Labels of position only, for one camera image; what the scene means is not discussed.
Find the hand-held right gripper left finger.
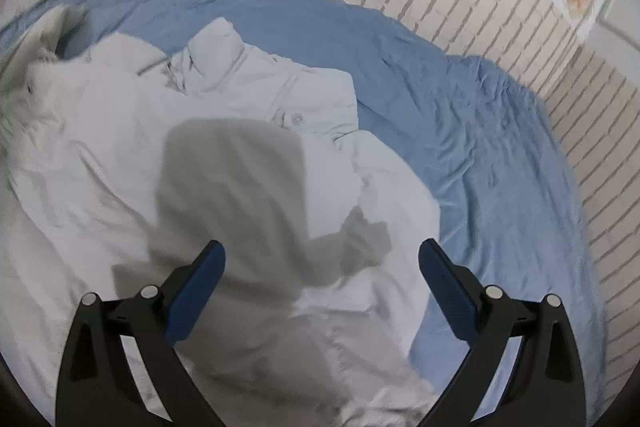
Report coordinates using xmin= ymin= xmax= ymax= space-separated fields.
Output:
xmin=56 ymin=240 xmax=227 ymax=427

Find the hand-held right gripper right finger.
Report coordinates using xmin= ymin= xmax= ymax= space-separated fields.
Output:
xmin=419 ymin=237 xmax=587 ymax=427

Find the white pillow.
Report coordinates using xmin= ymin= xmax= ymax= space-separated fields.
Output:
xmin=0 ymin=4 xmax=443 ymax=427

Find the blue bed blanket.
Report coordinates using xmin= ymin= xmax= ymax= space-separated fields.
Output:
xmin=0 ymin=0 xmax=608 ymax=413

